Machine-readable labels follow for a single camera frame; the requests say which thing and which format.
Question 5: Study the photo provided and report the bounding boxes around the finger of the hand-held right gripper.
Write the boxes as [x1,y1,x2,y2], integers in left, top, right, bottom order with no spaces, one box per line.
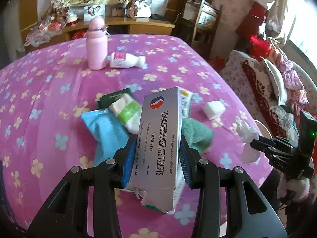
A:
[265,150,301,174]
[250,137,296,154]

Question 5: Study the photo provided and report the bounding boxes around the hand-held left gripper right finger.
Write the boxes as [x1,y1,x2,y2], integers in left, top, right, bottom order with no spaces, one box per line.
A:
[179,135,289,238]

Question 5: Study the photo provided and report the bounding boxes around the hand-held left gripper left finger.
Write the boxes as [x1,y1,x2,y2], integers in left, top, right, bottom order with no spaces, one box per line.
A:
[27,135,138,238]

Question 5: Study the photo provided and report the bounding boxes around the white plastic wrap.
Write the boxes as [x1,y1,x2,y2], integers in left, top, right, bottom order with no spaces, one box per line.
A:
[233,116,261,164]

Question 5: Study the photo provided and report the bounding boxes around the silver medicine box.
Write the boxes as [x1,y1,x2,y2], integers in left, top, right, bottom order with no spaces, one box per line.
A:
[131,87,184,215]

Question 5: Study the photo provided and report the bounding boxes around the white box with yellow mark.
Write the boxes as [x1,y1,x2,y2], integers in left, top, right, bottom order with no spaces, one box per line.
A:
[178,88,194,118]

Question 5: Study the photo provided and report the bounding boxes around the person's right hand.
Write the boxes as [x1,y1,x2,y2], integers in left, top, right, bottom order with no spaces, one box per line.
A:
[277,177,311,204]

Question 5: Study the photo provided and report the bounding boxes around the teal cloth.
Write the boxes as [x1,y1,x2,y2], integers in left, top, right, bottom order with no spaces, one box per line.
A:
[181,118,215,155]

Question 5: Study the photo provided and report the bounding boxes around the blue plastic packet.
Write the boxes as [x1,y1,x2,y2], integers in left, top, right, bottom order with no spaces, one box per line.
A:
[81,108,131,167]

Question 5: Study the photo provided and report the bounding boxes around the white green tissue pack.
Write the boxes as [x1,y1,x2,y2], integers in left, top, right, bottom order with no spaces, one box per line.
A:
[109,94,143,134]

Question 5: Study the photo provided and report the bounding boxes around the pink clothing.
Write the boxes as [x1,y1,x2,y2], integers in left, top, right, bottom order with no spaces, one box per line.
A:
[272,49,310,110]

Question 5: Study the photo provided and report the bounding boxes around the white cube block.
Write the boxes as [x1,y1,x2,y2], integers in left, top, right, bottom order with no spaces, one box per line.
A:
[203,100,226,120]

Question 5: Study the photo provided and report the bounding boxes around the white pillow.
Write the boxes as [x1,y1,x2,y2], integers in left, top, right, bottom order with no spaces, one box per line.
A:
[260,57,288,106]

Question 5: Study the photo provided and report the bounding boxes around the dark green booklet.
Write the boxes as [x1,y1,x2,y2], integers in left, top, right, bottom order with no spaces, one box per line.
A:
[95,92,130,110]

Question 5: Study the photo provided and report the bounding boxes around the floral sofa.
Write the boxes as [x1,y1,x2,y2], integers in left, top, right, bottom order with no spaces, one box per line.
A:
[220,50,317,140]

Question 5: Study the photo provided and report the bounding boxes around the red bag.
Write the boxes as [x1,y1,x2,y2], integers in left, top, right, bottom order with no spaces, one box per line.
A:
[209,57,226,73]

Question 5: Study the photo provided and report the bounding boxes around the white bottle with pink label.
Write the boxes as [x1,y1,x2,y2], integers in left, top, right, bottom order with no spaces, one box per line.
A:
[109,52,146,69]

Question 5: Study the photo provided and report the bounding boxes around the pink floral blanket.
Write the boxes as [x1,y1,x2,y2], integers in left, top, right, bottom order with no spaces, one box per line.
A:
[0,33,274,238]

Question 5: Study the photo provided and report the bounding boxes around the red clothing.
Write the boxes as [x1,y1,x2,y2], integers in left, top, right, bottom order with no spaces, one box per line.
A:
[235,4,267,38]

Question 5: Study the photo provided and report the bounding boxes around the wooden cabinet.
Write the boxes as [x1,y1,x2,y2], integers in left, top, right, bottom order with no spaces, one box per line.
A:
[21,16,175,45]

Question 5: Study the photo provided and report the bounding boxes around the wooden chair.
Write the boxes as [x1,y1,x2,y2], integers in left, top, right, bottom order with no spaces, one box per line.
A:
[184,0,223,53]

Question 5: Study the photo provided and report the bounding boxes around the framed photo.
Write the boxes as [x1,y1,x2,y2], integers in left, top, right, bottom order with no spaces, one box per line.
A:
[83,4,106,22]

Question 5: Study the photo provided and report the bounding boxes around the white printed bag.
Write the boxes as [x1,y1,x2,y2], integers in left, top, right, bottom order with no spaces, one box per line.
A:
[134,0,152,18]

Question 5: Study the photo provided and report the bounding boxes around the pile of plastic packets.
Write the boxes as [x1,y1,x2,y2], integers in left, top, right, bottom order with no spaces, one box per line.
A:
[24,7,80,47]

